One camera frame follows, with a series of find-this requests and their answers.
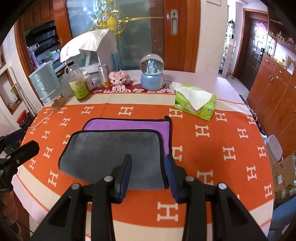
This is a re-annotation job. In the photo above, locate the teal lamp with pearls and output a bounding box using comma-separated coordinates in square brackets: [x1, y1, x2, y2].
[29, 61, 66, 112]

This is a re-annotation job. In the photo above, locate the dark entrance door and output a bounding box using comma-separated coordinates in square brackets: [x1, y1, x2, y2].
[238, 18, 267, 90]

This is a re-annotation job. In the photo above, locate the white stool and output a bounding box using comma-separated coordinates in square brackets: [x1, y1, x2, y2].
[264, 135, 283, 167]

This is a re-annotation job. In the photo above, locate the purple and grey towel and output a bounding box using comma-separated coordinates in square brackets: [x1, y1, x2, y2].
[58, 116, 172, 191]

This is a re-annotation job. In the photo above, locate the glass bottle yellow label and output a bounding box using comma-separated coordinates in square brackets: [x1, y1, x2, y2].
[68, 64, 91, 102]

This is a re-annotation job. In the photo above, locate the orange H-pattern tablecloth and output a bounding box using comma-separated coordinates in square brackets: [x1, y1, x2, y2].
[13, 93, 273, 233]

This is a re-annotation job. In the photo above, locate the pink block toy figure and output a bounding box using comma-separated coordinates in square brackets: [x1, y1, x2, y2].
[108, 70, 131, 92]

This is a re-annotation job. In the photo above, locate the small metal can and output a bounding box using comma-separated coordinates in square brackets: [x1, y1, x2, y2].
[98, 64, 111, 87]

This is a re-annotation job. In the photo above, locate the brown wooden cabinet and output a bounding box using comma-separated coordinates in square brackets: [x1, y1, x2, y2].
[247, 54, 296, 157]

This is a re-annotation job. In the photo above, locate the red bucket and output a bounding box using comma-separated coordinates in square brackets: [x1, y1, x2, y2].
[16, 110, 28, 126]

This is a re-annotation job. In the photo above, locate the white lamp cord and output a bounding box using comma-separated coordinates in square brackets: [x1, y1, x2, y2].
[28, 109, 55, 129]

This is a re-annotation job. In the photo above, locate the white appliance with cloth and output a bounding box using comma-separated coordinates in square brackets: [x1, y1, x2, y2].
[60, 29, 118, 71]

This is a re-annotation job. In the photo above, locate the blue castle snow globe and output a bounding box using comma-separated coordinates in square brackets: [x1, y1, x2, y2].
[139, 54, 165, 91]

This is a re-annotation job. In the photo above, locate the glass door gold ornament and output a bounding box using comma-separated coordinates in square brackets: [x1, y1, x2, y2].
[66, 1, 165, 70]

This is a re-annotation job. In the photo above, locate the green tissue pack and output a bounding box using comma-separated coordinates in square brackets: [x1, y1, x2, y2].
[172, 82, 216, 121]

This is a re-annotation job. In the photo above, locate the cardboard box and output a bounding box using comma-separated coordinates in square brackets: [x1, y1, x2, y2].
[271, 153, 295, 206]

